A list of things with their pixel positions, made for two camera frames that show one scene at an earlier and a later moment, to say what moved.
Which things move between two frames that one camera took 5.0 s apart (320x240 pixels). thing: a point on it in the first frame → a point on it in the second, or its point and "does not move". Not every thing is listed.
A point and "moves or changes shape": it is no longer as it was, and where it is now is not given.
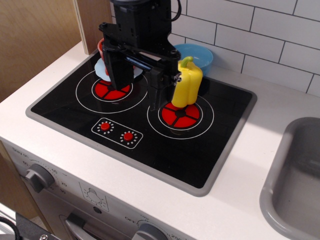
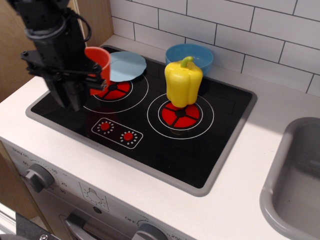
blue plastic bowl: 202,57 does not move
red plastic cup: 99,47 moves or changes shape
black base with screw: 29,230 does not move
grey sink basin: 290,200 does not move
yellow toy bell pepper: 187,92 does not move
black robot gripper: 139,37 → 60,56
